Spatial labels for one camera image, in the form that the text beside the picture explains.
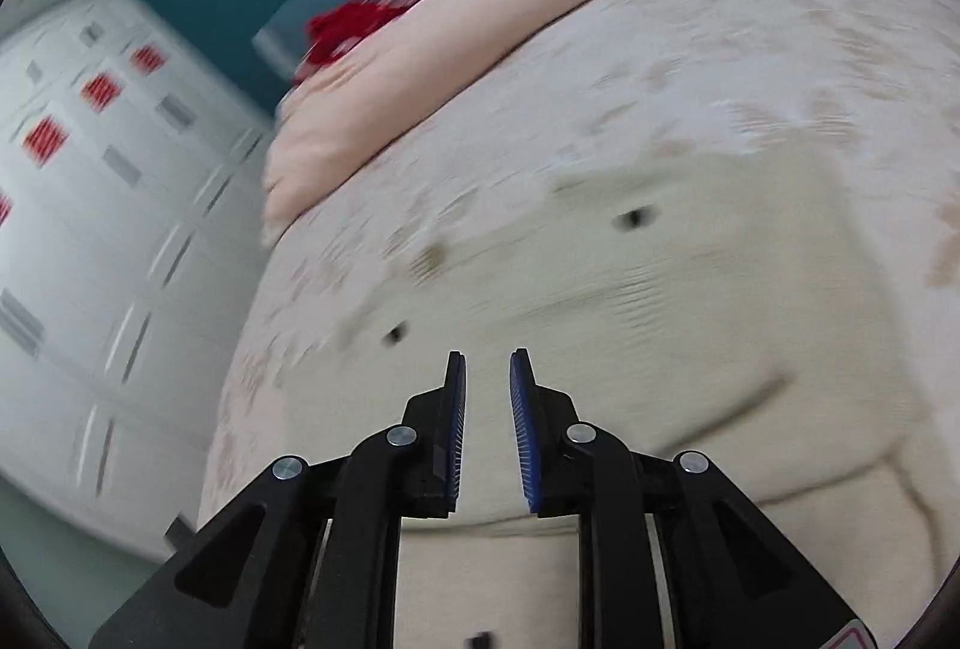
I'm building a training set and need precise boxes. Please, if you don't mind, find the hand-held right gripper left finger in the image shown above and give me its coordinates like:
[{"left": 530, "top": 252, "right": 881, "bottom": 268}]
[{"left": 88, "top": 350, "right": 467, "bottom": 649}]

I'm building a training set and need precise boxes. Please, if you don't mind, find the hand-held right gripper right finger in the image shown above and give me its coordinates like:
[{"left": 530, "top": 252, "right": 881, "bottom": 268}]
[{"left": 510, "top": 349, "right": 882, "bottom": 649}]

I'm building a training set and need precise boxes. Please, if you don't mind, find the cream knit sweater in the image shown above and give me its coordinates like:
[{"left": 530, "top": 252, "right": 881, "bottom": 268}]
[{"left": 247, "top": 158, "right": 938, "bottom": 649}]

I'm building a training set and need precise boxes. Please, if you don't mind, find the pink butterfly bedspread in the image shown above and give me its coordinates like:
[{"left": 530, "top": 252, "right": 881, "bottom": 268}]
[{"left": 196, "top": 0, "right": 960, "bottom": 649}]

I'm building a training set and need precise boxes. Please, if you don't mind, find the white wardrobe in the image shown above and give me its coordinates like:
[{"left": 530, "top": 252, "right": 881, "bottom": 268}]
[{"left": 0, "top": 0, "right": 275, "bottom": 560}]

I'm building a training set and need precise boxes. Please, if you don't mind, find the red embroidered pillow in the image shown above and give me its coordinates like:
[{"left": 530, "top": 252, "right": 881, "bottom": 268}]
[{"left": 296, "top": 0, "right": 428, "bottom": 84}]

